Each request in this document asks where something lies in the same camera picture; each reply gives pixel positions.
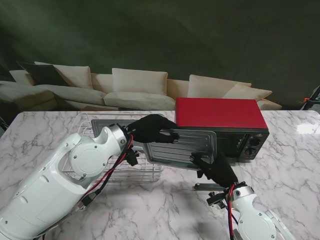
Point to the red and black toaster oven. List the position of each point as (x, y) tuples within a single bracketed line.
[(217, 112)]

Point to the black tripod with orange clamp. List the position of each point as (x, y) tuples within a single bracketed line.
[(315, 93)]

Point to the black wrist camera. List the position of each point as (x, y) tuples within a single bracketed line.
[(216, 200), (132, 157)]

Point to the beige sectional sofa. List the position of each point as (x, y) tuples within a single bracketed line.
[(137, 100)]

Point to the black oven knob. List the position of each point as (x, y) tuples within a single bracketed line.
[(250, 151), (255, 143)]

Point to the black stand leg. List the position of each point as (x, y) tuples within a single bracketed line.
[(2, 122)]

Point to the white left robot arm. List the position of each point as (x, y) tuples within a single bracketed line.
[(50, 187)]

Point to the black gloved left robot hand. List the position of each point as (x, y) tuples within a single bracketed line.
[(150, 128)]

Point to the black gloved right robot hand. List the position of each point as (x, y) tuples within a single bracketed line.
[(220, 170)]

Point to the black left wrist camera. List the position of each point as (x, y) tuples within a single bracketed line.
[(132, 157)]

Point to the beige sofa cushion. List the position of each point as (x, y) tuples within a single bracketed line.
[(20, 76), (75, 76), (207, 86), (138, 81), (250, 93)]

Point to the dark grey sofa cushion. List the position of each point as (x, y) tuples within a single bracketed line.
[(42, 73)]

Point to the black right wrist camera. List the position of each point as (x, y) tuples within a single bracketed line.
[(216, 200)]

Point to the ribbed metal baking tray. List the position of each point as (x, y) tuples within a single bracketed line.
[(100, 125), (185, 147)]

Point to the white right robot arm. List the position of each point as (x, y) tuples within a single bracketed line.
[(252, 220)]

